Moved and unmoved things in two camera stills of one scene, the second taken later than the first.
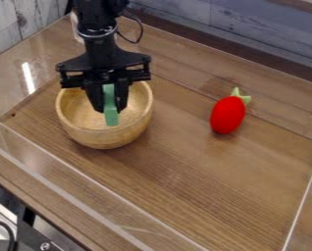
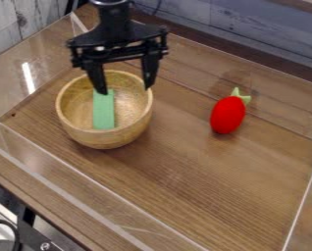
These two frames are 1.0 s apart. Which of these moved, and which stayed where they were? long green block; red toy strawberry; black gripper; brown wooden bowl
Moved: black gripper; long green block
Stayed: red toy strawberry; brown wooden bowl
